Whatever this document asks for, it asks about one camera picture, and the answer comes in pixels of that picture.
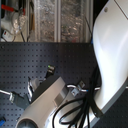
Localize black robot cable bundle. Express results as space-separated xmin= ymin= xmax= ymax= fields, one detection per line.
xmin=52 ymin=65 xmax=105 ymax=128

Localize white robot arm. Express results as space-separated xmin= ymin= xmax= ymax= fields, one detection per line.
xmin=0 ymin=0 xmax=128 ymax=128

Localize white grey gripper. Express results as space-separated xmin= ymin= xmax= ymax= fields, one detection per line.
xmin=0 ymin=75 xmax=75 ymax=128

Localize blue object at edge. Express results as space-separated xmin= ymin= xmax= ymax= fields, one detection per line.
xmin=0 ymin=117 xmax=6 ymax=127

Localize black block with green part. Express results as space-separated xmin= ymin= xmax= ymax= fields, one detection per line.
xmin=45 ymin=65 xmax=55 ymax=79

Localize cluttered shelf items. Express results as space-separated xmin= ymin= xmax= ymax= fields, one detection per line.
xmin=0 ymin=0 xmax=34 ymax=42

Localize grey cable clip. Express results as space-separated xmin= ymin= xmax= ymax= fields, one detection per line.
xmin=71 ymin=80 xmax=85 ymax=97

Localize black perforated board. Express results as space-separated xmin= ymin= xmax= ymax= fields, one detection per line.
xmin=0 ymin=43 xmax=128 ymax=128

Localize white routed cable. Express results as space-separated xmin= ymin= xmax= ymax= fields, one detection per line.
xmin=66 ymin=83 xmax=101 ymax=92

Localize clear plastic storage bin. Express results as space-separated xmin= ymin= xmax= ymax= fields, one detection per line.
xmin=34 ymin=0 xmax=56 ymax=42

